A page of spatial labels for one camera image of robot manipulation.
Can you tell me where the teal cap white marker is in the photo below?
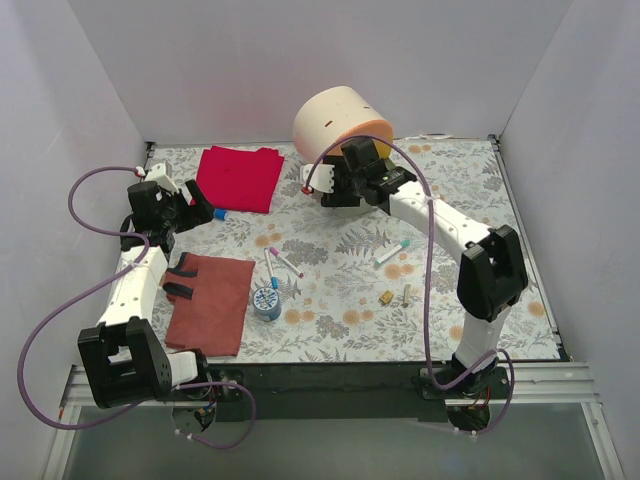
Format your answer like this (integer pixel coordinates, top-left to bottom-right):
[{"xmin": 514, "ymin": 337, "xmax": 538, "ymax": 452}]
[{"xmin": 374, "ymin": 240, "xmax": 410, "ymax": 267}]

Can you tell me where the purple cap white marker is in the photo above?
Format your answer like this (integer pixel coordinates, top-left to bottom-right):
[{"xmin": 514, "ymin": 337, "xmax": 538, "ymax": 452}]
[{"xmin": 269, "ymin": 247, "xmax": 304, "ymax": 278}]

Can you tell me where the blue cap white marker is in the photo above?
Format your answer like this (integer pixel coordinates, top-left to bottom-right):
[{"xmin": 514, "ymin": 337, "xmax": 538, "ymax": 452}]
[{"xmin": 263, "ymin": 248, "xmax": 279, "ymax": 290}]

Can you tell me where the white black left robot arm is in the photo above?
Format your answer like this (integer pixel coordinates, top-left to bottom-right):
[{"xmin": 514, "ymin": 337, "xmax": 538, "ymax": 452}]
[{"xmin": 77, "ymin": 180, "xmax": 214, "ymax": 408}]

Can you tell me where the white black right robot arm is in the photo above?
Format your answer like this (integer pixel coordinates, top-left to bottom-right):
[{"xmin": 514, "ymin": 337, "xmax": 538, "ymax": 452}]
[{"xmin": 301, "ymin": 135, "xmax": 529, "ymax": 398}]

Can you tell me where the red folded cloth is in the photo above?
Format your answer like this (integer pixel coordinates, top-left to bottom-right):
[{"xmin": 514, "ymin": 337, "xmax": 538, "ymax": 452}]
[{"xmin": 196, "ymin": 146, "xmax": 284, "ymax": 214}]

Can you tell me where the rust brown folded garment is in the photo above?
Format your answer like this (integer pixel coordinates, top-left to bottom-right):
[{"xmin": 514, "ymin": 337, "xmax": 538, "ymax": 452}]
[{"xmin": 163, "ymin": 252, "xmax": 255, "ymax": 357}]

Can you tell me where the blue patterned tape roll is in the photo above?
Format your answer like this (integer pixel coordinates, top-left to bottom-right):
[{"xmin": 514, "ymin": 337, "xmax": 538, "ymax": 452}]
[{"xmin": 252, "ymin": 287, "xmax": 282, "ymax": 321}]

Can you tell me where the small brass sharpener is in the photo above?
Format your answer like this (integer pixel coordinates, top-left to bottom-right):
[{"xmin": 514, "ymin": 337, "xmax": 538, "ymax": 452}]
[{"xmin": 379, "ymin": 290, "xmax": 394, "ymax": 305}]

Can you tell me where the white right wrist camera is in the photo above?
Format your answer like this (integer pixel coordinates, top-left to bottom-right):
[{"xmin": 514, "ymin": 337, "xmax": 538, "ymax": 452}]
[{"xmin": 300, "ymin": 163, "xmax": 335, "ymax": 194}]

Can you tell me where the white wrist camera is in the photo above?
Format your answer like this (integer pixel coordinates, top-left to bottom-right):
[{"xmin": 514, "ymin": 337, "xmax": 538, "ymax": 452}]
[
  {"xmin": 134, "ymin": 163, "xmax": 179, "ymax": 194},
  {"xmin": 300, "ymin": 163, "xmax": 335, "ymax": 194}
]

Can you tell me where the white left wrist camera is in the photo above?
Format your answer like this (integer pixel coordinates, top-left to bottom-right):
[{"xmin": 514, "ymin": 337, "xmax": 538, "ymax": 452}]
[{"xmin": 134, "ymin": 163, "xmax": 179, "ymax": 194}]

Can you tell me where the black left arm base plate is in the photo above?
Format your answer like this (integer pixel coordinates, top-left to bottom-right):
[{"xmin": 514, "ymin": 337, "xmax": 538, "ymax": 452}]
[{"xmin": 165, "ymin": 369, "xmax": 244, "ymax": 403}]

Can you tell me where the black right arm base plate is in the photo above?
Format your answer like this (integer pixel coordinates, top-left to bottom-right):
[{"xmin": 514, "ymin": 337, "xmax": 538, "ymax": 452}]
[{"xmin": 415, "ymin": 367, "xmax": 510, "ymax": 401}]

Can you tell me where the aluminium frame rail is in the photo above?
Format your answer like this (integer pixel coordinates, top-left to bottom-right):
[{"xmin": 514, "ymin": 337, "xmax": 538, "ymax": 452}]
[{"xmin": 44, "ymin": 362, "xmax": 624, "ymax": 479}]

